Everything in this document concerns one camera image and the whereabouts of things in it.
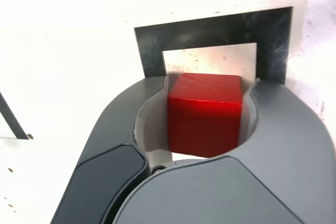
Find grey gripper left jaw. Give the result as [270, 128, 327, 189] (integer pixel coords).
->
[51, 76, 174, 224]

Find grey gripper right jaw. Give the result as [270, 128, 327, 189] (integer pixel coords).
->
[103, 78, 336, 224]

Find red cube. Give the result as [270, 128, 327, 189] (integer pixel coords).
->
[167, 73, 243, 159]

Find black tape square outline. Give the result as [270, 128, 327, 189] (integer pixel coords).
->
[133, 6, 293, 86]

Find black tape strip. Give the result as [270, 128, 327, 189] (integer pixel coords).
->
[0, 91, 29, 140]

